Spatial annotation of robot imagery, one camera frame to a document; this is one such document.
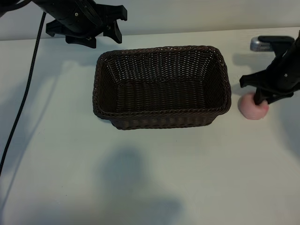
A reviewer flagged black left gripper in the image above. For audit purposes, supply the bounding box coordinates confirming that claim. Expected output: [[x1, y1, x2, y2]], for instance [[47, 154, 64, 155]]
[[32, 0, 128, 49]]

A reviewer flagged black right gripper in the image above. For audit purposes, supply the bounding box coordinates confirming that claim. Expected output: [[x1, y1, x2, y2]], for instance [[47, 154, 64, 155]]
[[240, 34, 300, 105]]

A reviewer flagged black smooth cable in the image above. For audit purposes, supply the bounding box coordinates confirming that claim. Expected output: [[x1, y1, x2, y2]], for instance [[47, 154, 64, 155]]
[[0, 0, 32, 17]]

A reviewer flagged dark brown wicker basket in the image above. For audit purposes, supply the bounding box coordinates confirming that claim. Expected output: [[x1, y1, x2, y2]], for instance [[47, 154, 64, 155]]
[[90, 45, 233, 130]]

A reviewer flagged pink peach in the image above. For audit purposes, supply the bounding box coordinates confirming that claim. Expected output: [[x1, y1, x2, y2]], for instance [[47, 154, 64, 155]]
[[238, 93, 270, 120]]

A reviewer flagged black braided cable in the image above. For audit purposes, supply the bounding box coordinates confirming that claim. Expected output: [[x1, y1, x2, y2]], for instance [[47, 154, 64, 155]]
[[0, 11, 46, 175]]

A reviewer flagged silver wrist camera black mount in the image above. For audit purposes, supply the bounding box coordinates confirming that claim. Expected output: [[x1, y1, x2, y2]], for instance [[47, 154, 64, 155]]
[[249, 35, 295, 57]]

